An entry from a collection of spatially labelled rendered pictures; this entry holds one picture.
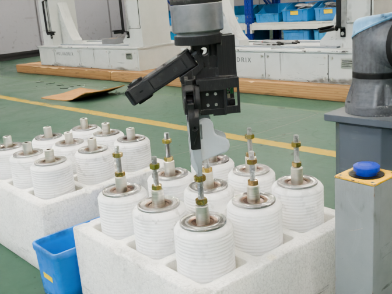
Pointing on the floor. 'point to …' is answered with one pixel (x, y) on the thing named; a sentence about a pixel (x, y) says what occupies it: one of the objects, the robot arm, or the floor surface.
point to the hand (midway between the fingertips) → (194, 166)
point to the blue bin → (59, 262)
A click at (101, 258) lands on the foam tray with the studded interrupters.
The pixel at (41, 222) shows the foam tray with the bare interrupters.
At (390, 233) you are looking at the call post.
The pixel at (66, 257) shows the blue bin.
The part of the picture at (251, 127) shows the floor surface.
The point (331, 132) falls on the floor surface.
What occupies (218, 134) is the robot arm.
